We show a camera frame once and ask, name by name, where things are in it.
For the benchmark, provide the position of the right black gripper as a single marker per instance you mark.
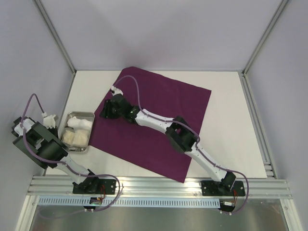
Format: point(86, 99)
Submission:
point(109, 109)

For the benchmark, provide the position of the slotted cable duct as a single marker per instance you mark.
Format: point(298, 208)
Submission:
point(131, 202)

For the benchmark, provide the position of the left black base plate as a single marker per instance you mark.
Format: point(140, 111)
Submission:
point(95, 186)

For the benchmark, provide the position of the gauze packet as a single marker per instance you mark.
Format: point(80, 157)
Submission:
point(81, 138)
point(67, 137)

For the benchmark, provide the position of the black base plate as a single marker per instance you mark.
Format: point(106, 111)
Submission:
point(95, 186)
point(213, 188)

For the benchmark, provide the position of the steel instrument tray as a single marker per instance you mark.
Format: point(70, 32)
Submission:
point(80, 115)

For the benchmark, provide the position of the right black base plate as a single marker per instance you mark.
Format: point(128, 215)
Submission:
point(213, 188)

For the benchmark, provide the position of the white gauze pad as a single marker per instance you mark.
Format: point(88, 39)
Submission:
point(76, 123)

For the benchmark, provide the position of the right aluminium frame post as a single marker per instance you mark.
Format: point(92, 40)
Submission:
point(266, 34)

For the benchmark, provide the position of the aluminium rail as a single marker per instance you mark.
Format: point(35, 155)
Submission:
point(61, 185)

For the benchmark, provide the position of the aluminium frame post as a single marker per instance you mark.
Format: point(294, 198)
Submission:
point(52, 30)
point(266, 34)

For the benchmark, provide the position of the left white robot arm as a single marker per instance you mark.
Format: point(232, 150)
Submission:
point(44, 147)

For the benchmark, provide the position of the purple cloth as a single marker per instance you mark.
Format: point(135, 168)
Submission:
point(142, 146)

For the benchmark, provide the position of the left aluminium frame post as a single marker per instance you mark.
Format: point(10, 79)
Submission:
point(52, 30)

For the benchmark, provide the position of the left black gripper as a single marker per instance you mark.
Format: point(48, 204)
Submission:
point(54, 131)

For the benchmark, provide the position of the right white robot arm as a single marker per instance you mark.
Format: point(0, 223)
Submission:
point(180, 135)

